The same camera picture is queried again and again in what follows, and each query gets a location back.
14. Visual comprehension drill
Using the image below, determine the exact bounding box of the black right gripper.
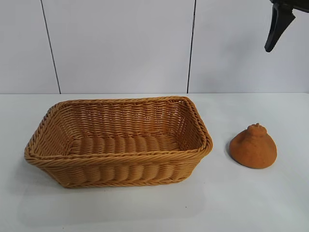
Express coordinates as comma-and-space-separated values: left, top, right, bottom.
264, 0, 309, 53

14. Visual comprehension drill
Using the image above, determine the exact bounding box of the orange fruit with knobbed top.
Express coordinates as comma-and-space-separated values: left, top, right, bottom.
228, 122, 278, 169

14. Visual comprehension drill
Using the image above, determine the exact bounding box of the brown woven wicker basket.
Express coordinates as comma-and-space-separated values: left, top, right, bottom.
23, 96, 214, 189

